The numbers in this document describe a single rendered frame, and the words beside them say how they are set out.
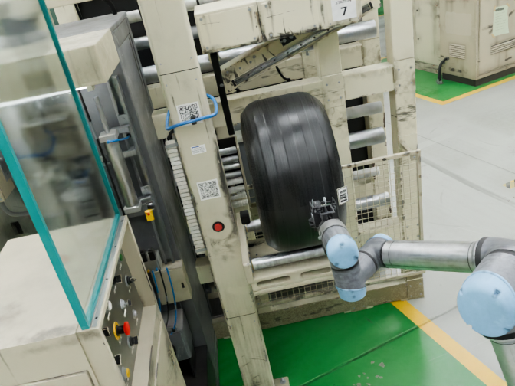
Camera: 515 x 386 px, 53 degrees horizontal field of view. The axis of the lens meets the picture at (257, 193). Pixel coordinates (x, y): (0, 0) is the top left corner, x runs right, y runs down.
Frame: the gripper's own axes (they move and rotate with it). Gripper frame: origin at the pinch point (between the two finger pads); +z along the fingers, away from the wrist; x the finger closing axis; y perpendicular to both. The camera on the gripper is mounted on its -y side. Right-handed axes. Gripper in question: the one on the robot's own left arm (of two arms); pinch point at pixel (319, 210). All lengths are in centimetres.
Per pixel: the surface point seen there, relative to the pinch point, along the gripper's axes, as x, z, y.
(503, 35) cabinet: -281, 411, -25
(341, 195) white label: -9.4, 9.6, -0.7
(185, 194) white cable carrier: 43, 29, 4
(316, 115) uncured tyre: -7.2, 21.2, 24.7
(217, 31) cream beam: 20, 48, 56
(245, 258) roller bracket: 26.6, 23.7, -23.6
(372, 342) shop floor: -27, 73, -113
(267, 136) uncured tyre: 10.8, 17.1, 22.1
